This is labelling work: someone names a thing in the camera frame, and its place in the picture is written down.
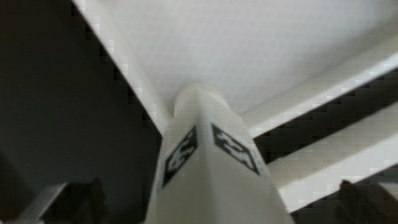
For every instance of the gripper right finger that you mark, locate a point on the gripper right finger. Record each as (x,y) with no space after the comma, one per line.
(368,203)

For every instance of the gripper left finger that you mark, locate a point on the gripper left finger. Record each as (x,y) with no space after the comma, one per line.
(68,204)

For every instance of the white desk tabletop tray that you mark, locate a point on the white desk tabletop tray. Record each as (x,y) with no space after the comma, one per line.
(284,52)

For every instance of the white front fence bar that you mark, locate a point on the white front fence bar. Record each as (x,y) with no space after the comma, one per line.
(348,156)

